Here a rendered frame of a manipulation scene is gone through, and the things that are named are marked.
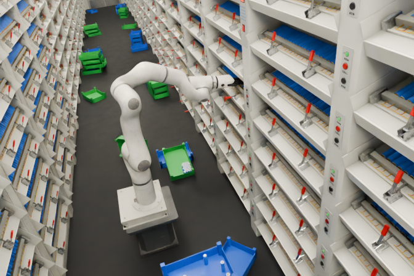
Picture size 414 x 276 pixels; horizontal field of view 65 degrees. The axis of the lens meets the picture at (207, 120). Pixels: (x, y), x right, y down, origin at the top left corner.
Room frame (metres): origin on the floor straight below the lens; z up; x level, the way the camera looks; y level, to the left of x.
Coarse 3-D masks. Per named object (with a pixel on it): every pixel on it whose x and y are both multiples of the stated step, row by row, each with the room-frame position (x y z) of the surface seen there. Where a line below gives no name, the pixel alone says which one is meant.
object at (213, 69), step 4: (216, 64) 2.13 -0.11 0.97; (220, 64) 2.14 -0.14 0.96; (208, 68) 2.12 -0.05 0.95; (212, 68) 2.12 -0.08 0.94; (216, 68) 2.11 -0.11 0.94; (212, 72) 2.12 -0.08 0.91; (216, 72) 2.11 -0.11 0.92; (240, 84) 1.82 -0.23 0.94; (224, 88) 1.86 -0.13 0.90; (228, 88) 1.84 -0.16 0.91; (228, 92) 1.79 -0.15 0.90; (232, 92) 1.77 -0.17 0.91; (236, 92) 1.75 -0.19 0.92; (236, 100) 1.67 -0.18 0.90; (240, 100) 1.65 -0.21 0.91; (244, 100) 1.64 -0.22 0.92; (236, 104) 1.70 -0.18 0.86; (240, 104) 1.62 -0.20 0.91; (244, 104) 1.53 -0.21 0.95; (240, 108) 1.63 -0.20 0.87; (244, 108) 1.53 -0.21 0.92; (244, 112) 1.57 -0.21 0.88
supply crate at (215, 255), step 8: (216, 248) 1.05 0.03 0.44; (192, 256) 1.01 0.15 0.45; (200, 256) 1.02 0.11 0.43; (208, 256) 1.03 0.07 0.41; (216, 256) 1.03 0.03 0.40; (224, 256) 1.00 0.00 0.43; (160, 264) 0.97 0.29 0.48; (168, 264) 0.98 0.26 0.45; (176, 264) 0.99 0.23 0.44; (184, 264) 1.00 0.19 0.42; (192, 264) 1.00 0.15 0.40; (200, 264) 1.00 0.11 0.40; (208, 264) 0.99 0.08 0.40; (216, 264) 0.98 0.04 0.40; (168, 272) 0.97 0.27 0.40; (176, 272) 0.97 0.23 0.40; (184, 272) 0.96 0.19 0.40; (192, 272) 0.96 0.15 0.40; (200, 272) 0.95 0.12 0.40; (208, 272) 0.95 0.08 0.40; (216, 272) 0.94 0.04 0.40; (224, 272) 0.94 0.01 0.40; (232, 272) 0.91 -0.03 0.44
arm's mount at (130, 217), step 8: (120, 192) 1.63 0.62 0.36; (128, 192) 1.62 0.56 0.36; (120, 200) 1.56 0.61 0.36; (128, 200) 1.55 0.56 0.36; (120, 208) 1.49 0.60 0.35; (128, 208) 1.48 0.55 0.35; (160, 208) 1.46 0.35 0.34; (120, 216) 1.43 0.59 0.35; (128, 216) 1.42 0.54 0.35; (136, 216) 1.42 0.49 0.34; (144, 216) 1.42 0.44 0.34; (152, 216) 1.43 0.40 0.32; (160, 216) 1.44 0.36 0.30; (128, 224) 1.39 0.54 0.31; (136, 224) 1.40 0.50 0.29
